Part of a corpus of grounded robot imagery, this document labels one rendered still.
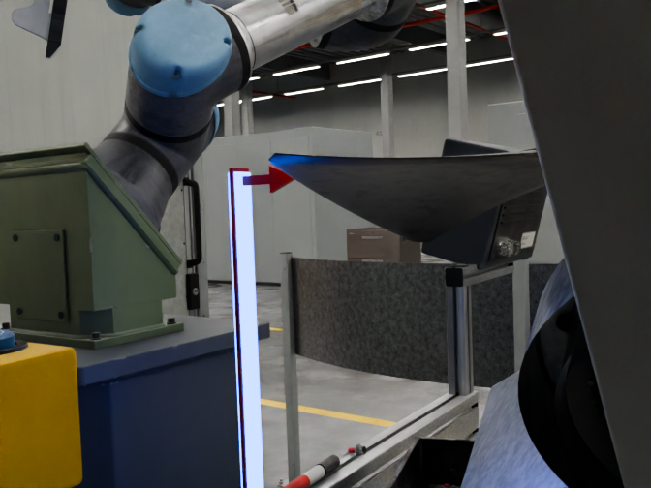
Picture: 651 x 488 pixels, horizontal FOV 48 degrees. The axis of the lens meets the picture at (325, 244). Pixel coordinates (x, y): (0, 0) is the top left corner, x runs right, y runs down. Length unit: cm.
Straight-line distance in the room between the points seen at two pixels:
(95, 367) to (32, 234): 23
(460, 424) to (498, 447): 59
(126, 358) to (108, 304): 9
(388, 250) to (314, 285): 452
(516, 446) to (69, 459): 29
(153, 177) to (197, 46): 18
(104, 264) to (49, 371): 42
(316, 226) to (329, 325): 748
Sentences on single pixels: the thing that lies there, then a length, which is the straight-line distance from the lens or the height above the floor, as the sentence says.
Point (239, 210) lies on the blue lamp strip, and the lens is 66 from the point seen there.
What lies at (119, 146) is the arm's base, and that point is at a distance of 99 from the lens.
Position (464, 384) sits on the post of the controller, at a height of 88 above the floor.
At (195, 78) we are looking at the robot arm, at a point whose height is 131.
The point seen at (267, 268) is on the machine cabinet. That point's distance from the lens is 1086.
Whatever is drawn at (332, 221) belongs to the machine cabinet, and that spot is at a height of 92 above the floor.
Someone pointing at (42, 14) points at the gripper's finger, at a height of 140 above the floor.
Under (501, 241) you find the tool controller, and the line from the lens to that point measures 120.
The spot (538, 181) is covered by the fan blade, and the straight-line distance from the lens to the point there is 60.
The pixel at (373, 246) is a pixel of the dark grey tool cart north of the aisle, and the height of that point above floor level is 72.
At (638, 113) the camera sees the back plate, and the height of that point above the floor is 118.
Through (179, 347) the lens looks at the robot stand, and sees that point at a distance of 88.
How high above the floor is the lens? 116
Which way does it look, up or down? 3 degrees down
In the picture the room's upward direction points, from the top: 2 degrees counter-clockwise
